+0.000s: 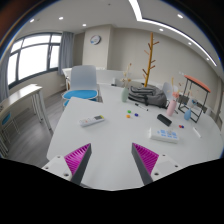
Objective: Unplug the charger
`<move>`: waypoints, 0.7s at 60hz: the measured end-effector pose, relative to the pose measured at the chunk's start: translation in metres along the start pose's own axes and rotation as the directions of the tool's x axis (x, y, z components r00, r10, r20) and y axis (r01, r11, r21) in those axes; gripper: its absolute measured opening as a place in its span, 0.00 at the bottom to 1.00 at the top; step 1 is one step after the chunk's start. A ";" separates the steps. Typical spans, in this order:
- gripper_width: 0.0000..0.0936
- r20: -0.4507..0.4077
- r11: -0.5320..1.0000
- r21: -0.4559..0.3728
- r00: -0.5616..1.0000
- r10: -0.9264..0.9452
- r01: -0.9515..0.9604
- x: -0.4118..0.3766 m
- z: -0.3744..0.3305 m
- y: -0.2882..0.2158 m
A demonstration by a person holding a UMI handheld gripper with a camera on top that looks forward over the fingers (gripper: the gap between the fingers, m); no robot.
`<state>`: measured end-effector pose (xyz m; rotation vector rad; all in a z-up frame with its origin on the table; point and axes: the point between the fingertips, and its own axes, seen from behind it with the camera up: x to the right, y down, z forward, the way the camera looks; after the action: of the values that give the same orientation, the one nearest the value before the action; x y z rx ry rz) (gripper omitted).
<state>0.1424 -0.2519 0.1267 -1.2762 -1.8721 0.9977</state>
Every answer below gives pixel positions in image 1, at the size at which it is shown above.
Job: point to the white power strip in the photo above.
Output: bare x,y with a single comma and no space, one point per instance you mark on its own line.
163,135

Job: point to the black pen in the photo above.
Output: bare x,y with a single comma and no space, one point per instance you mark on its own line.
140,106

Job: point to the window with dark frame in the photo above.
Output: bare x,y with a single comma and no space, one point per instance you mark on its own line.
33,55

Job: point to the blue vase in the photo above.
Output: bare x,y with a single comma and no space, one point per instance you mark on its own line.
187,114

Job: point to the grey curtain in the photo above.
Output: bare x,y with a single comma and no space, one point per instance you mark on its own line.
65,59

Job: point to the round wall clock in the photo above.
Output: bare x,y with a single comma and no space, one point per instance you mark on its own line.
95,39

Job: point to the black shelf orange top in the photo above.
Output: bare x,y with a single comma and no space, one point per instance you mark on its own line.
189,100

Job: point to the white remote control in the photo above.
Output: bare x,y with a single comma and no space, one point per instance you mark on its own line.
91,121

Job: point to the white chair blue cushion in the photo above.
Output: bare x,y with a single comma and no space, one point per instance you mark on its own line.
83,84

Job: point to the wooden coat tree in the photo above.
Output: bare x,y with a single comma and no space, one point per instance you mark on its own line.
150,65

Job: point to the pink vase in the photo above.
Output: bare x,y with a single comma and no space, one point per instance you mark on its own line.
171,107

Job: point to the pale green vase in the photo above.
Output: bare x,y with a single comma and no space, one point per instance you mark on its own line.
124,94

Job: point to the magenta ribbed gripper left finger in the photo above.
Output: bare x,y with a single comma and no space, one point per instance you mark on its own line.
77,161

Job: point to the grey backpack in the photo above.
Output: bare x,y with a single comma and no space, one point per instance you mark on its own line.
148,96

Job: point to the white side desk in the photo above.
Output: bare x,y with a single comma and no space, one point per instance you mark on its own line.
30,96

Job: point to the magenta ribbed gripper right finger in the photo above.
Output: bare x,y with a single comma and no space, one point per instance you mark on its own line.
145,160

